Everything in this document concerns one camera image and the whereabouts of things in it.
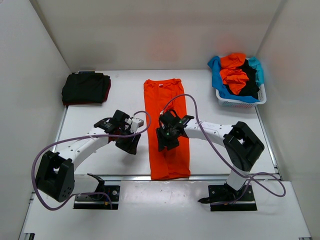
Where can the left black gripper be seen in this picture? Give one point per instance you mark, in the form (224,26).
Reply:
(130,147)

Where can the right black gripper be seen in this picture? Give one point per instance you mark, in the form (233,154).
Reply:
(164,142)

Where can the orange t shirt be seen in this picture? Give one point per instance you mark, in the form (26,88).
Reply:
(169,153)
(231,74)

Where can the dark red t shirt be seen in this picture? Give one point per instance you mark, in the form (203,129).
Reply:
(108,87)

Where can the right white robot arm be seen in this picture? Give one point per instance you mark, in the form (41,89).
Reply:
(242,145)

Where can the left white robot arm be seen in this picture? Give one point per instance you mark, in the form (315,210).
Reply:
(56,172)

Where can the blue t shirt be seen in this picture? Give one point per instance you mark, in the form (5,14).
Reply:
(238,80)

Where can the black label sticker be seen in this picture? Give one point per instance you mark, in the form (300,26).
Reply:
(86,72)

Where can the white plastic laundry basket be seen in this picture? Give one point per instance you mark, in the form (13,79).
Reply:
(228,100)

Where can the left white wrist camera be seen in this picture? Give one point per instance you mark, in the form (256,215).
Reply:
(135,124)

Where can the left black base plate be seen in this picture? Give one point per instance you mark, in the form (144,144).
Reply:
(100,201)

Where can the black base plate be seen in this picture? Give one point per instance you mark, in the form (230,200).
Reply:
(100,201)
(223,198)

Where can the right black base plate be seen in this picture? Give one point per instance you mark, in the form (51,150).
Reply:
(223,198)

